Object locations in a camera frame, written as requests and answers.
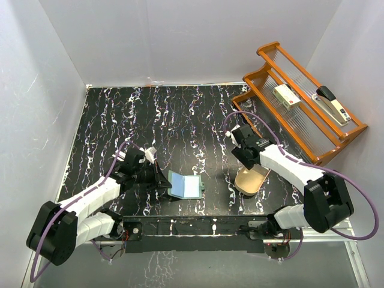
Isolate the beige oval tray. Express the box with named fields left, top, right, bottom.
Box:
left=235, top=164, right=270, bottom=196

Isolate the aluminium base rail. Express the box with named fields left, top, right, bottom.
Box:
left=35, top=232, right=370, bottom=287

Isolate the white black stapler on rack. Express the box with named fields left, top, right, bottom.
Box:
left=311, top=86, right=351, bottom=127

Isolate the small white black stapler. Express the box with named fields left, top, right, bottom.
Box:
left=113, top=151, right=126, bottom=162

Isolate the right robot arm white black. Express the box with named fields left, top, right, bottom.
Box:
left=226, top=124, right=354, bottom=238

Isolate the green card holder wallet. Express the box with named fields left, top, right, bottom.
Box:
left=167, top=171, right=205, bottom=200

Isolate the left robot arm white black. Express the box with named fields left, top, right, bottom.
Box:
left=26, top=147, right=172, bottom=266

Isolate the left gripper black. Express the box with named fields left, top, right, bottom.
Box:
left=133, top=161, right=172, bottom=191

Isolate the orange wooden shelf rack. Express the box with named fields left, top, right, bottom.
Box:
left=232, top=41, right=368, bottom=166

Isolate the white staples box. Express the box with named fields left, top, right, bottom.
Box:
left=272, top=84, right=301, bottom=110

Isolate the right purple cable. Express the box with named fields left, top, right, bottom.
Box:
left=223, top=110, right=380, bottom=262

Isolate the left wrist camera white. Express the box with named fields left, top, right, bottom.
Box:
left=144, top=146, right=157, bottom=164

